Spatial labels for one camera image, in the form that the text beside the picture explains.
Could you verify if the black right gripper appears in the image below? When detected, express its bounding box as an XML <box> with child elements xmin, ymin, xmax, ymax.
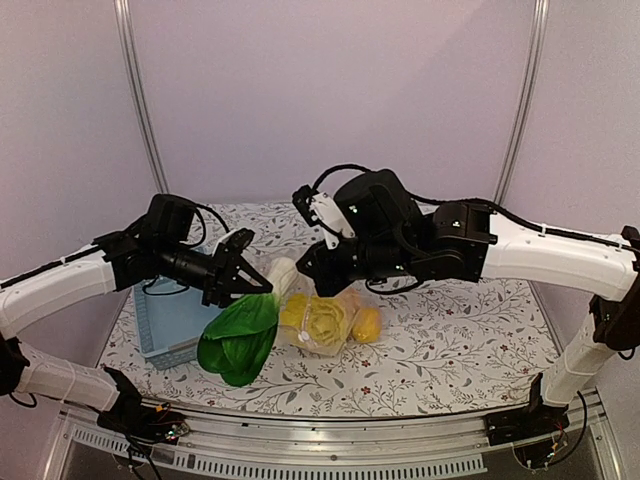
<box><xmin>295</xmin><ymin>237</ymin><xmax>415</xmax><ymax>298</ymax></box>

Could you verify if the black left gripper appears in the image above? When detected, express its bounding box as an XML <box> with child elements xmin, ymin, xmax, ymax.
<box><xmin>158</xmin><ymin>239</ymin><xmax>272</xmax><ymax>308</ymax></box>

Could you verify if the yellow napa cabbage toy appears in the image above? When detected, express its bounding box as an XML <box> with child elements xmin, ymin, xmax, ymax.
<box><xmin>279</xmin><ymin>293</ymin><xmax>353</xmax><ymax>356</ymax></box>

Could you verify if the green bok choy toy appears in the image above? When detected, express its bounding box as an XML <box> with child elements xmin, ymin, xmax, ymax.
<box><xmin>196</xmin><ymin>257</ymin><xmax>298</xmax><ymax>387</ymax></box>

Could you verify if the clear pink zip top bag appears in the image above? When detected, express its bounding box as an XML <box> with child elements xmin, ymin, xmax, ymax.
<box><xmin>262</xmin><ymin>254</ymin><xmax>383</xmax><ymax>356</ymax></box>

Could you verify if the light blue plastic basket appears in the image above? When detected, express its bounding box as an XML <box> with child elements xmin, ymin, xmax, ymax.
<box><xmin>133</xmin><ymin>264</ymin><xmax>223</xmax><ymax>370</ymax></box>

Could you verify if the yellow lemon toy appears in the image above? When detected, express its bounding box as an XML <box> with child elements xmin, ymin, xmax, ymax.
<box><xmin>351</xmin><ymin>307</ymin><xmax>382</xmax><ymax>344</ymax></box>

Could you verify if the orange mango toy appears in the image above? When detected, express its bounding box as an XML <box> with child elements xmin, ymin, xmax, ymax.
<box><xmin>337</xmin><ymin>287</ymin><xmax>364</xmax><ymax>316</ymax></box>

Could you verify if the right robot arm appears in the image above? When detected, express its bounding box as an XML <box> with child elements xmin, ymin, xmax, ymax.
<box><xmin>292</xmin><ymin>166</ymin><xmax>639</xmax><ymax>445</ymax></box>

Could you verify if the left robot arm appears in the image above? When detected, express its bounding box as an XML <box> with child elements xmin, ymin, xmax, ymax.
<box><xmin>1</xmin><ymin>194</ymin><xmax>272</xmax><ymax>444</ymax></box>

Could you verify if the floral patterned table mat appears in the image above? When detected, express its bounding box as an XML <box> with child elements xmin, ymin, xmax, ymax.
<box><xmin>94</xmin><ymin>201</ymin><xmax>566</xmax><ymax>418</ymax></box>

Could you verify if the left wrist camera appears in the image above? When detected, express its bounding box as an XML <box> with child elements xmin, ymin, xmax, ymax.
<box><xmin>210</xmin><ymin>228</ymin><xmax>255</xmax><ymax>257</ymax></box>

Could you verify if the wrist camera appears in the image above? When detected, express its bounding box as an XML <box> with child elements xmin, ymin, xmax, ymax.
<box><xmin>210</xmin><ymin>228</ymin><xmax>255</xmax><ymax>257</ymax></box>
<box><xmin>292</xmin><ymin>185</ymin><xmax>356</xmax><ymax>250</ymax></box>

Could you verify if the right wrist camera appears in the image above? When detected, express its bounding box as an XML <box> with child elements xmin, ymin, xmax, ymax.
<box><xmin>292</xmin><ymin>185</ymin><xmax>356</xmax><ymax>250</ymax></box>

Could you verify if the front aluminium table rail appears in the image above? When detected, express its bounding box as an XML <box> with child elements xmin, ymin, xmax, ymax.
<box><xmin>42</xmin><ymin>389</ymin><xmax>625</xmax><ymax>479</ymax></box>

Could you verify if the left rear aluminium frame post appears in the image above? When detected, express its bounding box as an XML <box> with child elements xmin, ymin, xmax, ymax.
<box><xmin>113</xmin><ymin>0</ymin><xmax>170</xmax><ymax>194</ymax></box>

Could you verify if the aluminium frame post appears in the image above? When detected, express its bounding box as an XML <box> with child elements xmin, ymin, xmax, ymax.
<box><xmin>113</xmin><ymin>0</ymin><xmax>170</xmax><ymax>194</ymax></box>
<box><xmin>493</xmin><ymin>0</ymin><xmax>550</xmax><ymax>205</ymax></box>

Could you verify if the right rear aluminium frame post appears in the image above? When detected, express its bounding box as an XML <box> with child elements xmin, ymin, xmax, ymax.
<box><xmin>493</xmin><ymin>0</ymin><xmax>550</xmax><ymax>205</ymax></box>

